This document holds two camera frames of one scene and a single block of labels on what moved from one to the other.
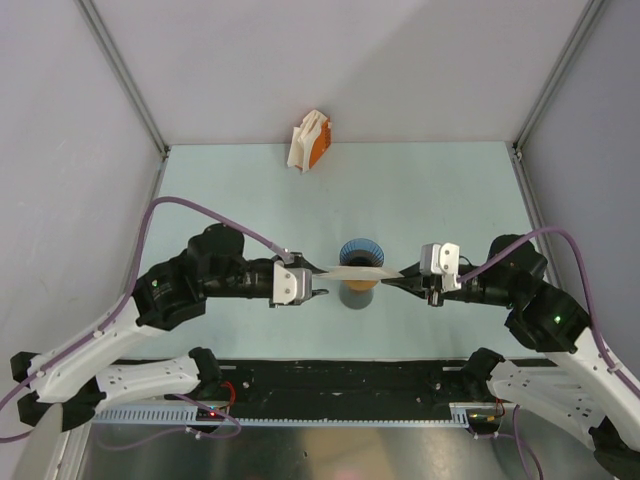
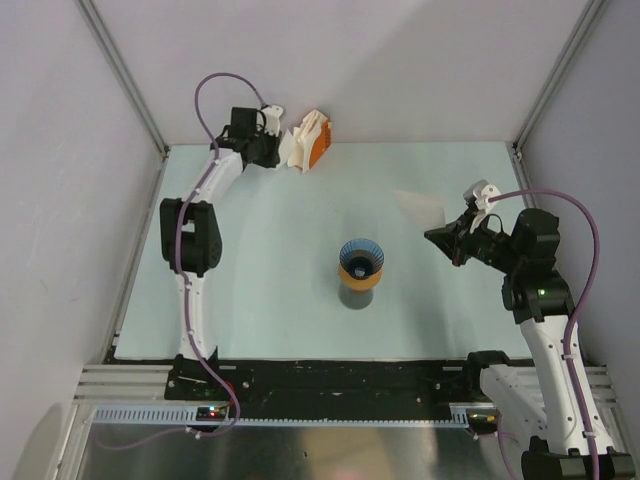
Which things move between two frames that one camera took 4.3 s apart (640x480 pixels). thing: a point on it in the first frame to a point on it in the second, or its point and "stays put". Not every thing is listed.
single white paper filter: x=359 y=273 to x=422 y=212
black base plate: x=339 y=389 stays put
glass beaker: x=355 y=299 stays put
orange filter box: x=321 y=143 stays put
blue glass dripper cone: x=362 y=252 stays put
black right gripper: x=417 y=284 to x=455 y=238
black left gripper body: x=273 y=305 to x=266 y=147
